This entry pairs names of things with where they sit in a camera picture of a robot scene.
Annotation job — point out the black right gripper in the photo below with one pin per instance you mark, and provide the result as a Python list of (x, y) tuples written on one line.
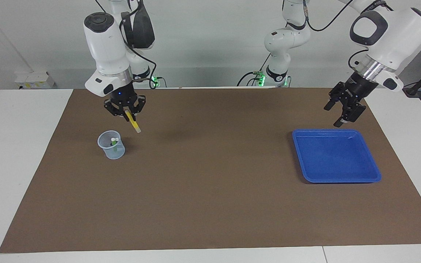
[(123, 98)]

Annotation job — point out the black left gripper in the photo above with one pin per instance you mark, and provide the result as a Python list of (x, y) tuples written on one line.
[(360, 87)]

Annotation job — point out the yellow pen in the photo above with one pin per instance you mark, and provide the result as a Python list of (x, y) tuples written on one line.
[(133, 124)]

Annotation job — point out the green pen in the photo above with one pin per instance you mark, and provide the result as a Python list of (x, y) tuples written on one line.
[(114, 146)]

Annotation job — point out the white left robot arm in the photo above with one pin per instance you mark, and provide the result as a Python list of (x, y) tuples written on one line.
[(397, 33)]

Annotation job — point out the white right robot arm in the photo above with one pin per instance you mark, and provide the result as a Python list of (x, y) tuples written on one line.
[(104, 44)]

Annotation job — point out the translucent plastic cup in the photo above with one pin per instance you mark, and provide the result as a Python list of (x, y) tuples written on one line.
[(113, 155)]

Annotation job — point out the blue plastic tray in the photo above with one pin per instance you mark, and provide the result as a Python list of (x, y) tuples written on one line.
[(334, 157)]

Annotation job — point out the brown table mat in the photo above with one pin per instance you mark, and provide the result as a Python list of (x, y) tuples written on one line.
[(210, 190)]

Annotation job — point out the white wall socket box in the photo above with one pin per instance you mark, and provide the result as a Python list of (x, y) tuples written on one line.
[(35, 80)]

